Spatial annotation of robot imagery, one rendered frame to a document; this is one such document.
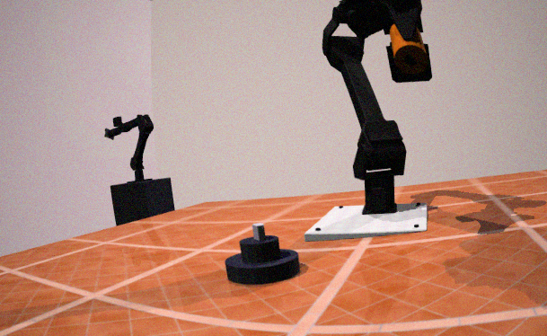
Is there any orange knob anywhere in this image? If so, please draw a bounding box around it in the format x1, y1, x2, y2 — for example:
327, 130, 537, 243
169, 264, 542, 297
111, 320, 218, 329
389, 24, 428, 75

